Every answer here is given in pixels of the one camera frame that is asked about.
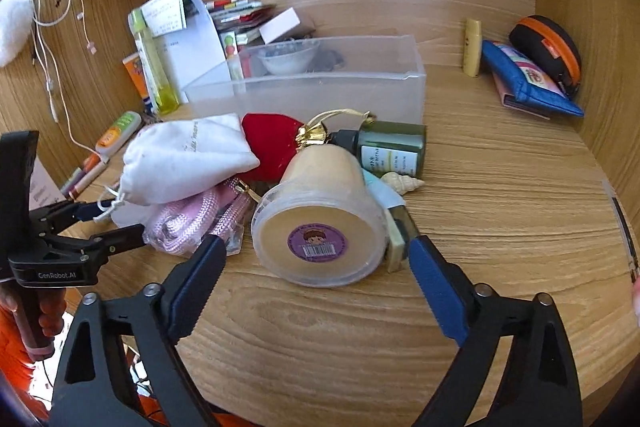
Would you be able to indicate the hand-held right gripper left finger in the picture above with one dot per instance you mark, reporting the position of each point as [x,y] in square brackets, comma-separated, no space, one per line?
[200,282]

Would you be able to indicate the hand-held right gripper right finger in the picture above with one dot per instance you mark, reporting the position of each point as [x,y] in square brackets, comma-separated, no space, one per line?
[435,287]

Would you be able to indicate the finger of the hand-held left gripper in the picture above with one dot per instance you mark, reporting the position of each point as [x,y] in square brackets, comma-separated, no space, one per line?
[120,237]
[92,208]

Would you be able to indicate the white seashell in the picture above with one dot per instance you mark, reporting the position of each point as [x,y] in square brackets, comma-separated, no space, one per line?
[400,183]

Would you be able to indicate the beige plastic tub purple label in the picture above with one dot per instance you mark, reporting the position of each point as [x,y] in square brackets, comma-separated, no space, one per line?
[320,207]

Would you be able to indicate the dark green bottle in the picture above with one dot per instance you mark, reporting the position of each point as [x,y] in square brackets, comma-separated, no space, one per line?
[395,147]

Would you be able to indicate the red velvet pouch gold trim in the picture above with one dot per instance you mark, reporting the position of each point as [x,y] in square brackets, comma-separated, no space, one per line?
[267,139]

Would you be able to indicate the clear plastic storage box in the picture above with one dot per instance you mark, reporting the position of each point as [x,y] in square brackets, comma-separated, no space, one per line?
[320,94]

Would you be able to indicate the person's left forearm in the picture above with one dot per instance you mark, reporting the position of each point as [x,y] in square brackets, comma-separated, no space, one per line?
[12,357]

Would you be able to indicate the person's left hand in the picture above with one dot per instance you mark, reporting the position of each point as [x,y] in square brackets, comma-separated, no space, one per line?
[52,314]

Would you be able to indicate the white paper card package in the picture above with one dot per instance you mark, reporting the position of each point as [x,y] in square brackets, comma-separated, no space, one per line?
[42,184]

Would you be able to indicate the marker pen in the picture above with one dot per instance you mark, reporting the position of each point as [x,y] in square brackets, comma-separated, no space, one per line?
[82,182]
[86,164]

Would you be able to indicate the olive green eraser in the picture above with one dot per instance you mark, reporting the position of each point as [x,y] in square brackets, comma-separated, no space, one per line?
[398,242]

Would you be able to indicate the white tube orange green print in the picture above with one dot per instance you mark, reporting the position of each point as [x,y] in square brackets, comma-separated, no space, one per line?
[117,134]

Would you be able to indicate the metal nail clipper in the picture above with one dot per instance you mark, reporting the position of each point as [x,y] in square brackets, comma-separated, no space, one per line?
[148,116]

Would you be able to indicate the light blue eraser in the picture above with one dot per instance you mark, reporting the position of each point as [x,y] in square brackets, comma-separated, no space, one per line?
[381,192]

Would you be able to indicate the yellow green spray bottle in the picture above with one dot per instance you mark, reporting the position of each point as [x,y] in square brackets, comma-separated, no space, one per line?
[155,72]

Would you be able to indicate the white fluffy plush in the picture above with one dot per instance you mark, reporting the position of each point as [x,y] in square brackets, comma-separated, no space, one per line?
[12,29]

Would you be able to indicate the white paper folder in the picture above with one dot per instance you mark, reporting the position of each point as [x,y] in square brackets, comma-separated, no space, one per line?
[200,52]

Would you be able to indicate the pink notebook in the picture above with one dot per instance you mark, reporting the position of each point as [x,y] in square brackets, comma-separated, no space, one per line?
[510,99]

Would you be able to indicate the fruit print glue stick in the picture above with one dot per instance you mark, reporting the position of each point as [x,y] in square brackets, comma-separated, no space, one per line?
[232,57]

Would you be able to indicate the white printed receipt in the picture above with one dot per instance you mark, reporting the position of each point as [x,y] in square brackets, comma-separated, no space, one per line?
[164,12]

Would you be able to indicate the blue quilted pouch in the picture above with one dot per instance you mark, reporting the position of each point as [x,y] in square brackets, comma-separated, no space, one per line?
[530,82]

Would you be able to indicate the yellow lip balm tube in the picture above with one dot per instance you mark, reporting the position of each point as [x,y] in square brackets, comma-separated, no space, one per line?
[472,49]

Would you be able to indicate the white bowl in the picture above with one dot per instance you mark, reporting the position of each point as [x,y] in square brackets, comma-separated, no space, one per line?
[287,57]

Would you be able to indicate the stack of printed cards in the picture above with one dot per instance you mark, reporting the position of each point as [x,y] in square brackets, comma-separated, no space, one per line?
[240,14]

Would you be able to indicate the small dark clip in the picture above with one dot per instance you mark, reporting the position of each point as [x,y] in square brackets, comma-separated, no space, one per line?
[327,59]

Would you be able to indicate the small white box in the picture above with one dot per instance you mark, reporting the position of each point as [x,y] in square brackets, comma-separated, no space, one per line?
[280,24]

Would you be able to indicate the black orange zip case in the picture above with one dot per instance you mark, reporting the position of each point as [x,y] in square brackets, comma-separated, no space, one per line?
[547,44]

